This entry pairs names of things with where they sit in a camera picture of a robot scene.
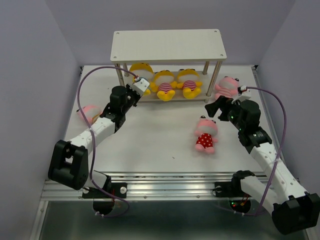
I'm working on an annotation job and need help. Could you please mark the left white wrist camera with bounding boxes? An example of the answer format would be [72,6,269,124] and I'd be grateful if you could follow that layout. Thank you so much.
[130,77,151,97]

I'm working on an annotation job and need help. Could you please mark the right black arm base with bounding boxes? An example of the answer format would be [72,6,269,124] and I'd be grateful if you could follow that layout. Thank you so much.
[212,170,255,214]

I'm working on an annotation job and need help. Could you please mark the aluminium rail frame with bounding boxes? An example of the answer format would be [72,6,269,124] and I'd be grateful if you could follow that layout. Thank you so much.
[29,65,316,240]

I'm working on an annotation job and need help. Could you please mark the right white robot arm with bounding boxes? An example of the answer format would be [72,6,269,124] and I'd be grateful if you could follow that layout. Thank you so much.
[205,96,320,235]

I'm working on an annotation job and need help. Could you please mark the pink plush pink-striped shirt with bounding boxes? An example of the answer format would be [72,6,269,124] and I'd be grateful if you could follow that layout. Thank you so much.
[214,76,239,100]

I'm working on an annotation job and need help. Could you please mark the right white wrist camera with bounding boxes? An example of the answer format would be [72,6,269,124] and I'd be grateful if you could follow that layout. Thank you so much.
[232,85,252,104]

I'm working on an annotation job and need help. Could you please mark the pink plush orange-striped shirt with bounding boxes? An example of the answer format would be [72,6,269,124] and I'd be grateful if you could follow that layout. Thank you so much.
[82,105,102,125]

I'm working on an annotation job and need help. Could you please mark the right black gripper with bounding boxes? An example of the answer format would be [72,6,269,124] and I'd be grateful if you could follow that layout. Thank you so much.
[203,95,245,131]

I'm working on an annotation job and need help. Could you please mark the pink plush red polka-dot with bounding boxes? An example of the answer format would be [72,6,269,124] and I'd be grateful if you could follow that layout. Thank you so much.
[194,115,218,154]

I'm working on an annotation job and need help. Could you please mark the white two-tier shelf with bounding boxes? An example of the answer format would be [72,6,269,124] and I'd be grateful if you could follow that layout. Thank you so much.
[110,29,227,103]

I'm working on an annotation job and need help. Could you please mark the yellow plush red-striped shirt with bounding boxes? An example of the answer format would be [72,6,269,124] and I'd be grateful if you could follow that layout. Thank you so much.
[176,68,203,100]

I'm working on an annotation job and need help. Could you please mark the yellow plush pink-striped shirt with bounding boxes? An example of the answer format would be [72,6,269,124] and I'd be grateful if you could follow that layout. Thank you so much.
[149,70,177,102]

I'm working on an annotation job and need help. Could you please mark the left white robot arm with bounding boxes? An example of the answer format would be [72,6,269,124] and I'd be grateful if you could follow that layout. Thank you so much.
[48,79,149,190]

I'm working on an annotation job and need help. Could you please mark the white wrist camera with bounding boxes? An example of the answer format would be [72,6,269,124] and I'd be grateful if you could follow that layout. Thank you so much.
[130,77,151,97]
[232,85,252,104]

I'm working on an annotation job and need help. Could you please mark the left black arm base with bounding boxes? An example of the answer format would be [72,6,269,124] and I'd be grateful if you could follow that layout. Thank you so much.
[82,170,130,219]

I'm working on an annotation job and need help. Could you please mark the yellow plush blue-striped shirt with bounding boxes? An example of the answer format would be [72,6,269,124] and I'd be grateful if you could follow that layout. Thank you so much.
[129,62,154,86]

